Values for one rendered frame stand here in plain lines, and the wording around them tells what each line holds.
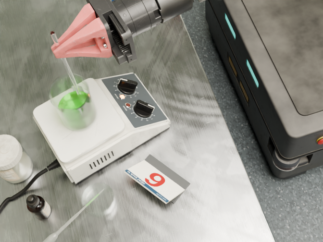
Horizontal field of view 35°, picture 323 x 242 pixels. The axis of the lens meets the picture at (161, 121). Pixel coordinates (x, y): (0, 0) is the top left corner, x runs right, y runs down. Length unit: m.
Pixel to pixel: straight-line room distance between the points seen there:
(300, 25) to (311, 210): 0.57
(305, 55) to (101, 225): 0.84
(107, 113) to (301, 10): 0.87
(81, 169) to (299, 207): 0.96
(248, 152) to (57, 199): 0.94
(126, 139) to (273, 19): 0.81
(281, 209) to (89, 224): 0.90
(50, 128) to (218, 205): 0.30
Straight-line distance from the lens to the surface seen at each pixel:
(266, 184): 1.70
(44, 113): 0.89
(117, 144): 0.86
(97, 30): 0.69
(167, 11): 0.73
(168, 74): 0.99
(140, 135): 0.88
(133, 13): 0.71
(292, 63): 1.48
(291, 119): 1.39
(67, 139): 0.85
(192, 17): 2.03
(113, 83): 0.92
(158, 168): 0.90
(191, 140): 0.92
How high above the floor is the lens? 1.58
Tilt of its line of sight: 62 degrees down
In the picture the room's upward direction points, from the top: 10 degrees counter-clockwise
